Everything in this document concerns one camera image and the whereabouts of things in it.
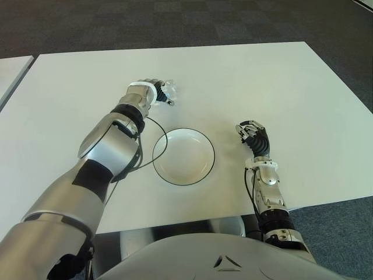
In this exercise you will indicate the white round table base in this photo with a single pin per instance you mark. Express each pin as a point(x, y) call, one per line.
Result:
point(230, 227)

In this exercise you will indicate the silver table support column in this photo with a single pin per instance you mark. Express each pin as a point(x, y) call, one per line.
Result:
point(137, 243)

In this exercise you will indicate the clear bottle with blue cap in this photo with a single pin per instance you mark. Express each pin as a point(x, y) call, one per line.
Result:
point(173, 89)

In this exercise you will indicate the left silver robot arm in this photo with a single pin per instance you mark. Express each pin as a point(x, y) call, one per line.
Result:
point(110, 146)

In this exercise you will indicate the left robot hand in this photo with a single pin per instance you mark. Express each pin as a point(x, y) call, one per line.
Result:
point(161, 90)

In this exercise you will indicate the white plate with black rim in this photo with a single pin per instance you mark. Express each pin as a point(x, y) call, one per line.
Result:
point(186, 157)

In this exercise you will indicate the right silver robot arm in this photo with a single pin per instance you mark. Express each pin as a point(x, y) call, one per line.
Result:
point(268, 175)

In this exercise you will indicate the grey robot torso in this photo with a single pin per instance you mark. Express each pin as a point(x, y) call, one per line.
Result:
point(221, 262)

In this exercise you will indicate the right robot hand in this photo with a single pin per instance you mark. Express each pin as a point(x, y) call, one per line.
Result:
point(260, 141)

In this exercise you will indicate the white adjoining table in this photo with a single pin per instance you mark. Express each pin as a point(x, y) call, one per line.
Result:
point(11, 73)

